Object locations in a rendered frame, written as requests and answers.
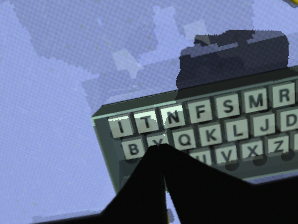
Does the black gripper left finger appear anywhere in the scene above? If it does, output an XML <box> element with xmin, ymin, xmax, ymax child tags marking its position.
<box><xmin>36</xmin><ymin>145</ymin><xmax>168</xmax><ymax>224</ymax></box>

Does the dark grey keyboard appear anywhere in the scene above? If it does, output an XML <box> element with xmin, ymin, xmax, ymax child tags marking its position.
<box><xmin>89</xmin><ymin>65</ymin><xmax>298</xmax><ymax>195</ymax></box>

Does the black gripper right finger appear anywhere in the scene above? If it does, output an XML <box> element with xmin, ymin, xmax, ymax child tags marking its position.
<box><xmin>159</xmin><ymin>143</ymin><xmax>298</xmax><ymax>224</ymax></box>

